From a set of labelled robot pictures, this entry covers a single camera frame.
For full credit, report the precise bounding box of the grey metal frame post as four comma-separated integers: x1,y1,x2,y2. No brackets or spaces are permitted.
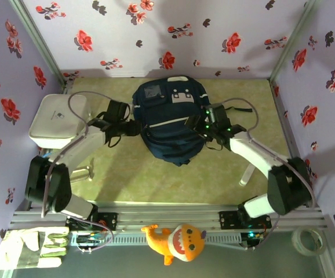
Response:
8,0,67,87
268,0,322,83

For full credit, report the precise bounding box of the orange shark plush toy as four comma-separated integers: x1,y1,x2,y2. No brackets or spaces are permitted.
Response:
140,223,207,266

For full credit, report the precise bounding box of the clear tape roll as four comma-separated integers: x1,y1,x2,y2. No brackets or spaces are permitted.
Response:
291,225,327,257

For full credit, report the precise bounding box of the white plastic box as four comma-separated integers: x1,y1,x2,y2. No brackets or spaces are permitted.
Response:
28,94,92,150

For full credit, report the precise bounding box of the small controller board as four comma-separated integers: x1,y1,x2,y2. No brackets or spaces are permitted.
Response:
241,230,265,250
76,233,106,246

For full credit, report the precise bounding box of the white tube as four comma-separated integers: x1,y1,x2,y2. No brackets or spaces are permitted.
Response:
239,164,255,187

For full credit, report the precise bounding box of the grey right arm cable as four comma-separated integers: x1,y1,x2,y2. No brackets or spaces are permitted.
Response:
213,97,315,251

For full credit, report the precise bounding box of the white slotted cable duct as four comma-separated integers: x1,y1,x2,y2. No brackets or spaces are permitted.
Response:
70,231,242,247

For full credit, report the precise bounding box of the white and green work glove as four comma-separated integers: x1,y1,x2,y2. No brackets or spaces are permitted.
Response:
0,226,70,270

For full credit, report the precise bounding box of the grey left arm cable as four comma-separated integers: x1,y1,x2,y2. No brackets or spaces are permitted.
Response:
41,91,113,253

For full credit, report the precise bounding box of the navy blue backpack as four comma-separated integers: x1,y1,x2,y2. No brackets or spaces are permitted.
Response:
132,75,254,167

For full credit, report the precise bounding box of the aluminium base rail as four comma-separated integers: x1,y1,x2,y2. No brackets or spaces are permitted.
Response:
9,202,335,232

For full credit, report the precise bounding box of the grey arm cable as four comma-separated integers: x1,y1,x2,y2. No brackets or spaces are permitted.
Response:
41,91,113,253
213,97,315,251

